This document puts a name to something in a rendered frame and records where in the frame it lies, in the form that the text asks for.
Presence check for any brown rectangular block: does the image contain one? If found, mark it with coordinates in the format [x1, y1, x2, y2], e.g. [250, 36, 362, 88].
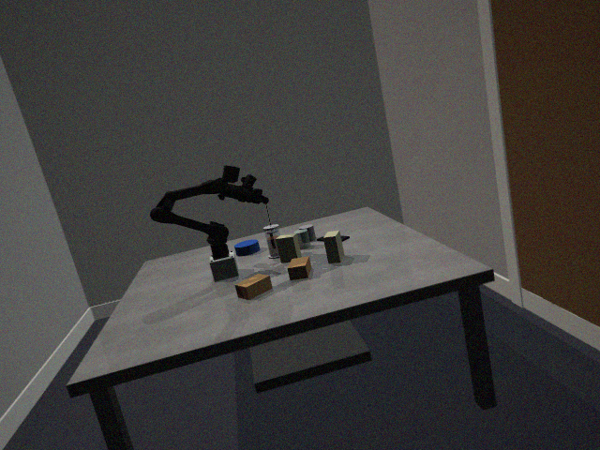
[288, 256, 311, 280]
[235, 274, 273, 300]

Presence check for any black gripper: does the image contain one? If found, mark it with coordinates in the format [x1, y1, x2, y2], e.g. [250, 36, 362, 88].
[235, 186, 269, 204]

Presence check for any black flat rectangular mat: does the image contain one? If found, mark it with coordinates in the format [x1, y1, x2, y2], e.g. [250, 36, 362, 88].
[317, 235, 350, 241]

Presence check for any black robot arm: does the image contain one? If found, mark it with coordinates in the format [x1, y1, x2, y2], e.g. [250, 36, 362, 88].
[150, 165, 257, 260]

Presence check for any blue flat cylinder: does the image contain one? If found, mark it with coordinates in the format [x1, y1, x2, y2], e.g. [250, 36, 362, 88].
[234, 239, 260, 256]

